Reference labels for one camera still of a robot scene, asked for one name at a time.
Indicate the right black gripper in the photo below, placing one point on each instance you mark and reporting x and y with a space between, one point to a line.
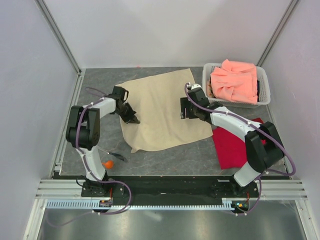
185 103

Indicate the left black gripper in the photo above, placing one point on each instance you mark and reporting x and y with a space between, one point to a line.
128 119

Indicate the beige cloth napkin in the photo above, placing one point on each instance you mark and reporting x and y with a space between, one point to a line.
156 101

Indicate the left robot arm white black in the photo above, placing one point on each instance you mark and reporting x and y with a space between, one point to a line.
83 130

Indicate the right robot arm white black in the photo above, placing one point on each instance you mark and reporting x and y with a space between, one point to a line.
275 150

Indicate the red cloth napkin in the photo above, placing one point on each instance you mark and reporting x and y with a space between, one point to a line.
238 143

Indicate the patterned cloth in basket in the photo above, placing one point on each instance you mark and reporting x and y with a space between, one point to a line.
209 89

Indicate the orange plastic spoon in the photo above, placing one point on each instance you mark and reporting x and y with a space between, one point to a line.
109 164

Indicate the salmon pink cloth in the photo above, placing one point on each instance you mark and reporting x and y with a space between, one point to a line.
235 81

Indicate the dark cloth in basket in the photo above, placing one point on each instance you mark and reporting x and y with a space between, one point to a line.
258 89

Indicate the white plastic basket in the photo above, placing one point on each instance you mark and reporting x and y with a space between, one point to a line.
265 94

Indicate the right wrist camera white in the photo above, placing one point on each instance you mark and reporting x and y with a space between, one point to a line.
193 86

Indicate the black knife clear handle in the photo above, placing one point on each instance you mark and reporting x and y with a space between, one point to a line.
116 155

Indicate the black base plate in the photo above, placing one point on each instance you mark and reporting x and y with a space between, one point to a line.
171 190

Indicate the white slotted cable duct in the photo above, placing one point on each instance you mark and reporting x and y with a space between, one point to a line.
90 204

